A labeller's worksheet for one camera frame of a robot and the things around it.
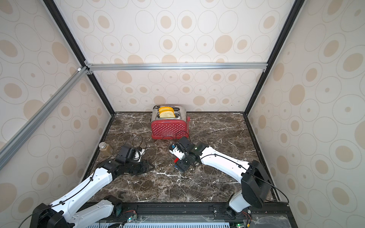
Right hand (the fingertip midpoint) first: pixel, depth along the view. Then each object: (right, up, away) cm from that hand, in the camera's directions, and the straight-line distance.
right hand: (180, 165), depth 80 cm
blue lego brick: (-2, +3, -9) cm, 10 cm away
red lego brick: (-2, +5, -9) cm, 11 cm away
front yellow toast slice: (-9, +31, +12) cm, 34 cm away
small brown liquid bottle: (-47, +7, +9) cm, 49 cm away
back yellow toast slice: (-10, +35, +15) cm, 39 cm away
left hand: (-14, 0, -2) cm, 14 cm away
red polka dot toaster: (-5, +21, +14) cm, 26 cm away
